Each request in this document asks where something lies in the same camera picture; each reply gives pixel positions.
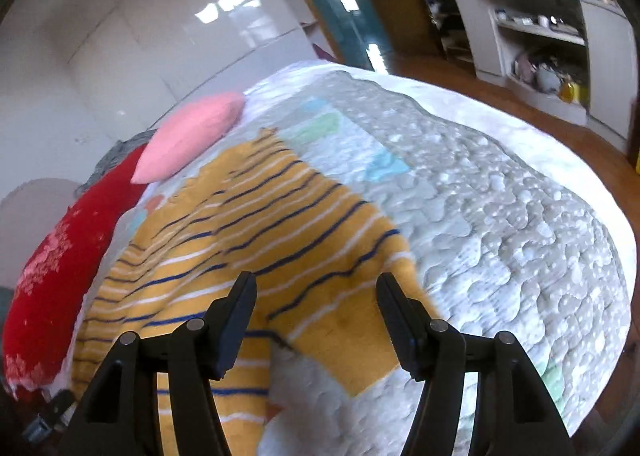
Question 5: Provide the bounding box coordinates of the yellow striped knit sweater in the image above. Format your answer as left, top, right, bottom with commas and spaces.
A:
72, 130, 424, 455

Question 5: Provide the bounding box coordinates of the red floral duvet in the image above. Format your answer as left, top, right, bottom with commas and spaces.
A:
2, 146, 145, 393

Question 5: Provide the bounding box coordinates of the patterned quilted bedspread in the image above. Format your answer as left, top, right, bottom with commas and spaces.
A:
86, 69, 636, 455

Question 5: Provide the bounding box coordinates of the grey knitted blanket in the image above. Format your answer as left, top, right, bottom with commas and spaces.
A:
74, 130, 155, 199

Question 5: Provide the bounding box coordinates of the pink pillow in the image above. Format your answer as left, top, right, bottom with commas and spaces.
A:
131, 93, 245, 185

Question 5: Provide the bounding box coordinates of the white shelf unit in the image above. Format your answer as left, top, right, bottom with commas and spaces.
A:
455, 0, 639, 150

